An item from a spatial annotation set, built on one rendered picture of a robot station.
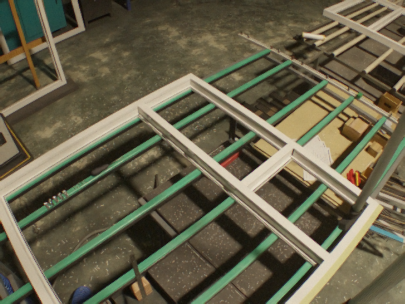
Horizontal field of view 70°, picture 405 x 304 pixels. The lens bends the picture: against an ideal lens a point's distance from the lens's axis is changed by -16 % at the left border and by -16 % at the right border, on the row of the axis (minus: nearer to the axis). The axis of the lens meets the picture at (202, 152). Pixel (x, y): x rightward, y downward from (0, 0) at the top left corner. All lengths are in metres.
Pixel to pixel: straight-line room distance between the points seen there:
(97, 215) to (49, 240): 0.46
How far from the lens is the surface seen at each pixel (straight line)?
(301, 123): 2.45
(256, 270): 1.78
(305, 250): 1.53
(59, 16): 5.57
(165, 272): 1.77
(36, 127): 3.72
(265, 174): 1.71
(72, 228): 2.73
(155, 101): 2.13
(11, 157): 2.95
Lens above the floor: 2.22
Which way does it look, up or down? 47 degrees down
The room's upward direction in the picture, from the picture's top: straight up
